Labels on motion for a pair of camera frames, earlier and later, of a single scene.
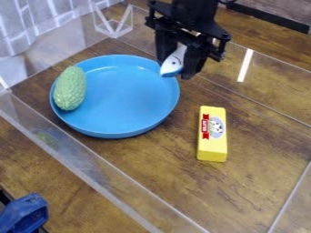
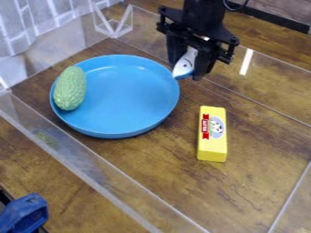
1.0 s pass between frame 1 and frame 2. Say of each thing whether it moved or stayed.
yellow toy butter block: stayed
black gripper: moved
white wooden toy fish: moved
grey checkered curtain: stayed
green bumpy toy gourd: stayed
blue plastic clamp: stayed
